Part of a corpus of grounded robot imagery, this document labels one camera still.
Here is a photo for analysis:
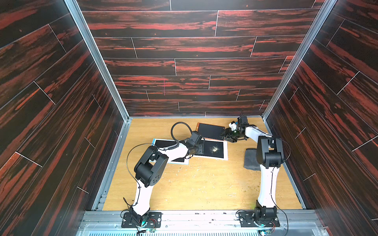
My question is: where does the red drawing tablet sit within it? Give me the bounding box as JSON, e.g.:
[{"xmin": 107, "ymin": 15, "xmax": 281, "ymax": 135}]
[{"xmin": 196, "ymin": 123, "xmax": 225, "ymax": 141}]

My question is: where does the grey microfibre cloth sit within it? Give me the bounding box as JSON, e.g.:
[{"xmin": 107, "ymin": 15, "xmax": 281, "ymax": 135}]
[{"xmin": 244, "ymin": 148, "xmax": 260, "ymax": 171}]

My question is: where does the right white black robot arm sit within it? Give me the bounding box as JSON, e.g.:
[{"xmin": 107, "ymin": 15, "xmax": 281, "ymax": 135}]
[{"xmin": 221, "ymin": 116, "xmax": 284, "ymax": 226}]

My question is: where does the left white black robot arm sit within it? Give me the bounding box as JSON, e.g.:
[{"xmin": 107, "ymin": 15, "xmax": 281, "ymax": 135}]
[{"xmin": 130, "ymin": 131, "xmax": 204, "ymax": 226}]

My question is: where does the blue-edged white drawing tablet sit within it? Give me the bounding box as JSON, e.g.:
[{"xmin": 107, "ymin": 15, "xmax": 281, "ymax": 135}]
[{"xmin": 152, "ymin": 139, "xmax": 189, "ymax": 165}]

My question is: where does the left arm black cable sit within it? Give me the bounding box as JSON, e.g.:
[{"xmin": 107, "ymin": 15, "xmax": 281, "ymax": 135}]
[{"xmin": 170, "ymin": 121, "xmax": 193, "ymax": 145}]

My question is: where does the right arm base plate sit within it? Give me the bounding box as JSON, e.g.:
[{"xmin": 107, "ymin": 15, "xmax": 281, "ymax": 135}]
[{"xmin": 235, "ymin": 210, "xmax": 280, "ymax": 228}]

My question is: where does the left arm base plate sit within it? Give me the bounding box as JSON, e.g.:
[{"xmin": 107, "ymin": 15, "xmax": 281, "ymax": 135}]
[{"xmin": 121, "ymin": 211, "xmax": 162, "ymax": 229}]

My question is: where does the aluminium front rail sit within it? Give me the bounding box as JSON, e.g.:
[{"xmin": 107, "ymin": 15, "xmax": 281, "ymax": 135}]
[{"xmin": 77, "ymin": 210, "xmax": 330, "ymax": 236}]

